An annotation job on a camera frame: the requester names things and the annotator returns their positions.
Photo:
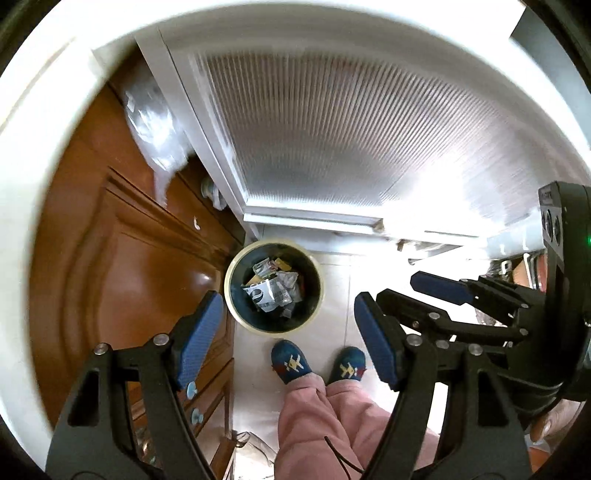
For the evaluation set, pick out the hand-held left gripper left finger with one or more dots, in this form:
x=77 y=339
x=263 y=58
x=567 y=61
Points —
x=198 y=341

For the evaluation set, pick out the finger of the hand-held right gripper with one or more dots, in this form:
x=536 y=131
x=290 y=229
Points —
x=425 y=316
x=438 y=287

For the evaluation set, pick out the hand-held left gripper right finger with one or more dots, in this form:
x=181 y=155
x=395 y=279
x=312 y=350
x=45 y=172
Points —
x=374 y=341

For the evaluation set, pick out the blue white carton box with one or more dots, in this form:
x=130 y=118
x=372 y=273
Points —
x=263 y=295

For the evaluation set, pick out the cream rimmed dark trash bin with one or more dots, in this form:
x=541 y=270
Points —
x=307 y=281

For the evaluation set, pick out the silver tissue box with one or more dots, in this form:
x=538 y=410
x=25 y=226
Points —
x=262 y=267

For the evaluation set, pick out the silver foil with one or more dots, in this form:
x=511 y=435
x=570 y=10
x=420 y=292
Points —
x=288 y=286

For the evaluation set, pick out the yellow red box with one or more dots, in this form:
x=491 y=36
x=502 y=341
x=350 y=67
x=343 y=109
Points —
x=281 y=265

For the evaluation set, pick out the person's right hand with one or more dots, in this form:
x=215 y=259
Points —
x=561 y=417

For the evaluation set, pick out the blue patterned slipper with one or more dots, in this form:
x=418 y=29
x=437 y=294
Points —
x=348 y=367
x=291 y=362

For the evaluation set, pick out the pale blue cabinet knob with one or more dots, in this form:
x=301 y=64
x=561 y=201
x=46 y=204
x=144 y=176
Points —
x=198 y=415
x=191 y=390

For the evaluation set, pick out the pink trousers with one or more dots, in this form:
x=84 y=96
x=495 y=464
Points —
x=314 y=424

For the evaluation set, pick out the clear plastic container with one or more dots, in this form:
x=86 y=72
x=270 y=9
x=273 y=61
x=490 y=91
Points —
x=251 y=445

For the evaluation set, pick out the brown wooden cabinet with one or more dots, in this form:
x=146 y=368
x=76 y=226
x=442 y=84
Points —
x=115 y=258

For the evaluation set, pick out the hanging clear plastic bag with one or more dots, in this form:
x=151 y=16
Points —
x=152 y=134

